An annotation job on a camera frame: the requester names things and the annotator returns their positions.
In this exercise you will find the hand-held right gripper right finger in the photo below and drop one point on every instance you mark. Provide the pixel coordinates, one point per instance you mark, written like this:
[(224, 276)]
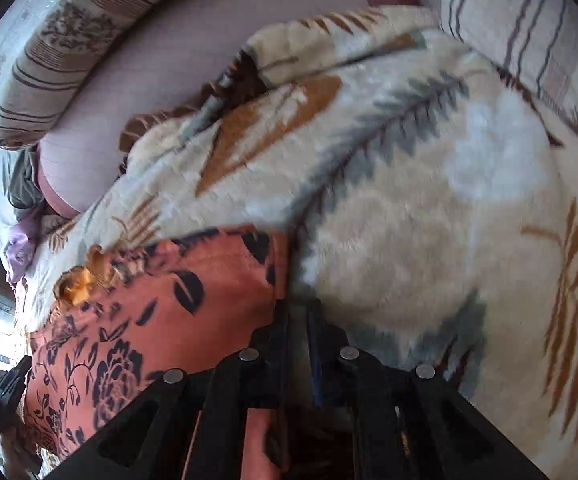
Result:
[(319, 355)]

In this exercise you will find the square striped floral pillow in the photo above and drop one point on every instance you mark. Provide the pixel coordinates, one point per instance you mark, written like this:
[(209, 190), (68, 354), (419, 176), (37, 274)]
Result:
[(529, 25)]

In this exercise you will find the lilac cloth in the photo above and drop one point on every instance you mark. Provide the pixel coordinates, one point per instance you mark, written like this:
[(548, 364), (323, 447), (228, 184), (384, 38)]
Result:
[(21, 250)]

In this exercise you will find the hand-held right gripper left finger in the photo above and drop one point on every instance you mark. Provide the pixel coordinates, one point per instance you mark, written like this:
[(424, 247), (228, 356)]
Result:
[(264, 360)]

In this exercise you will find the long striped floral pillow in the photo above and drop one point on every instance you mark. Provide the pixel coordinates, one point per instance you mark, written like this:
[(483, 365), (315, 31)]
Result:
[(89, 40)]

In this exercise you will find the grey satin cloth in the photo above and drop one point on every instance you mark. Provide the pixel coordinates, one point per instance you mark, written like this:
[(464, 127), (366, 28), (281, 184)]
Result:
[(21, 180)]

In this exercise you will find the leaf print blanket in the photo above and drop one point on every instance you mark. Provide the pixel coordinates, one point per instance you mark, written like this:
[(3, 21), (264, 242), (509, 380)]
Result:
[(409, 220)]

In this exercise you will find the orange floral blouse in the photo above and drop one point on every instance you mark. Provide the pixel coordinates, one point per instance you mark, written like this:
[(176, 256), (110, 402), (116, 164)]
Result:
[(209, 310)]

